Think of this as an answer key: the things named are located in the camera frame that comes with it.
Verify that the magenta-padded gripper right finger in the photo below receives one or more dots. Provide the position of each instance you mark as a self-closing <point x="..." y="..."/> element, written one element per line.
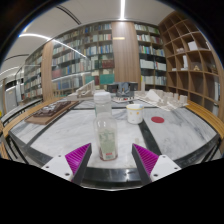
<point x="146" y="158"/>

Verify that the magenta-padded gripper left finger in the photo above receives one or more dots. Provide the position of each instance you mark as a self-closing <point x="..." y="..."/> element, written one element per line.
<point x="78" y="158"/>

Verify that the clear plastic bottle white cap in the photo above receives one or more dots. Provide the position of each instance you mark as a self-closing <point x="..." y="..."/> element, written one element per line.
<point x="106" y="131"/>

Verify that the flat round red coaster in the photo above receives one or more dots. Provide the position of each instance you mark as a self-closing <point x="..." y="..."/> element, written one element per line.
<point x="157" y="119"/>

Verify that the white cup yellow rim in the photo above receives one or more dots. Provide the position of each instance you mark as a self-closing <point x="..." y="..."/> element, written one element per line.
<point x="134" y="115"/>

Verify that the brown model on wooden board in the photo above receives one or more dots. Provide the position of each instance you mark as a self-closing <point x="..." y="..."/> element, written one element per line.
<point x="50" y="111"/>

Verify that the white city block model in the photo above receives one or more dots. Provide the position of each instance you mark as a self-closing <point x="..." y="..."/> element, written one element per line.
<point x="163" y="99"/>

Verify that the flat white site model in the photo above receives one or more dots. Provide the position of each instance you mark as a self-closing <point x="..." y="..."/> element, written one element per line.
<point x="121" y="99"/>

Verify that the white ramp architecture model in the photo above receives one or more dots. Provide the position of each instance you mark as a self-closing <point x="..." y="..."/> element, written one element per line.
<point x="83" y="91"/>

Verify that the curved wooden bench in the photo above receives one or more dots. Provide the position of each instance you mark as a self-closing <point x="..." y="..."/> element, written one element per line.
<point x="23" y="115"/>
<point x="206" y="116"/>

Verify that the dark grey building model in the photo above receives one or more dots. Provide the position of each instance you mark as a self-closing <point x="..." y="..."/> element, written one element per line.
<point x="124" y="89"/>

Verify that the wooden cubby shelf unit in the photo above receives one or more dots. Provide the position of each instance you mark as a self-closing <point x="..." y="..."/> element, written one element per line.
<point x="190" y="70"/>

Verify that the straight ceiling light strip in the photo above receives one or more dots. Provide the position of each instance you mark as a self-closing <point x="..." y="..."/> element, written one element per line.
<point x="122" y="8"/>

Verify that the narrow wall bookshelf with books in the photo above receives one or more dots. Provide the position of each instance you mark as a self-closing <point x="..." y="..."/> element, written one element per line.
<point x="150" y="56"/>

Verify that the large wall bookshelf with books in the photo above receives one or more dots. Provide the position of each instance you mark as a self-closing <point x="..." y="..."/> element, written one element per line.
<point x="83" y="56"/>

